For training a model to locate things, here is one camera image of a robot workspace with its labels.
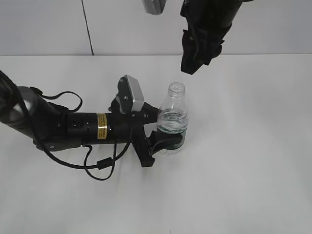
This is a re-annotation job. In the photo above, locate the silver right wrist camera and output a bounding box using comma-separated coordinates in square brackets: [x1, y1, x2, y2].
[142, 0, 166, 15]

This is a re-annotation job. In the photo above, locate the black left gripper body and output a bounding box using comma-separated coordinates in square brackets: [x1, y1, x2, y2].
[108, 99, 155, 167]

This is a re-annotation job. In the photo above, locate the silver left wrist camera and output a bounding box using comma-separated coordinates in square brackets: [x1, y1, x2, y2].
[115, 75, 144, 114]

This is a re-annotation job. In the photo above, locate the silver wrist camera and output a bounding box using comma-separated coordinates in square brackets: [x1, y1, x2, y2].
[115, 75, 144, 114]
[142, 0, 166, 15]

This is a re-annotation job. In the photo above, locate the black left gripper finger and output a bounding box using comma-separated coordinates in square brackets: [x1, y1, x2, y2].
[142, 102, 159, 124]
[147, 131, 183, 155]

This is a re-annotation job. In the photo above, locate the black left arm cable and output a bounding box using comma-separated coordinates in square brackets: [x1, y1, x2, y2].
[14, 91, 132, 181]

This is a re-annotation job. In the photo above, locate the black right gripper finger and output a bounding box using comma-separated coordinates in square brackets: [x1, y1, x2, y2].
[180, 55, 202, 75]

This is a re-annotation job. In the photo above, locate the clear Cestbon water bottle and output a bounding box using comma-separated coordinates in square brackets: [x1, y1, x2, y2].
[157, 82, 189, 155]

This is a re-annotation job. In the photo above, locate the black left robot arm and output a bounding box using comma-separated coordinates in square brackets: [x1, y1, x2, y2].
[0, 73, 183, 167]

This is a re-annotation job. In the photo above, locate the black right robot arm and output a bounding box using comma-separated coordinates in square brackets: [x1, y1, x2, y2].
[180, 0, 244, 75]

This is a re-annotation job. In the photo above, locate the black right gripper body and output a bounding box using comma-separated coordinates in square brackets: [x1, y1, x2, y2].
[182, 28, 224, 65]

